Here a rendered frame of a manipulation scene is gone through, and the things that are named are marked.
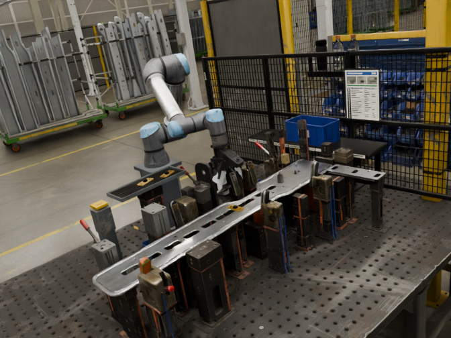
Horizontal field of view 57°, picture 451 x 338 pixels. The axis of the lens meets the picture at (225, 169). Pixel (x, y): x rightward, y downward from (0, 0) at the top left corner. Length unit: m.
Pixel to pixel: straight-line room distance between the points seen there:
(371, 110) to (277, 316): 1.34
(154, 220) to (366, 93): 1.42
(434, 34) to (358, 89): 0.48
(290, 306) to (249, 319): 0.18
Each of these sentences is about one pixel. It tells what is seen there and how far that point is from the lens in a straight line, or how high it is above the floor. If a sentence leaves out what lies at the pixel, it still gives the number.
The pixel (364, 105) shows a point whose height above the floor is 1.24.
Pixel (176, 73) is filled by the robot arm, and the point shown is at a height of 1.61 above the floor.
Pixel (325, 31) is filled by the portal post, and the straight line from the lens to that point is 6.36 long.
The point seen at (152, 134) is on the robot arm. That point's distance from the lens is 2.35.
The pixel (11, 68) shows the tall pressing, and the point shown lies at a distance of 8.63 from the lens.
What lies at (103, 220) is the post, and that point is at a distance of 1.91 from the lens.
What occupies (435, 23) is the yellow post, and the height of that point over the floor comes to 1.66.
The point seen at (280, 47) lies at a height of 1.45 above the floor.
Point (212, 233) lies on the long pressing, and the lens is 1.79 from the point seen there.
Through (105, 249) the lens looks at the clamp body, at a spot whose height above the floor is 1.06.
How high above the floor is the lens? 1.86
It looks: 21 degrees down
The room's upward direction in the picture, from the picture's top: 9 degrees counter-clockwise
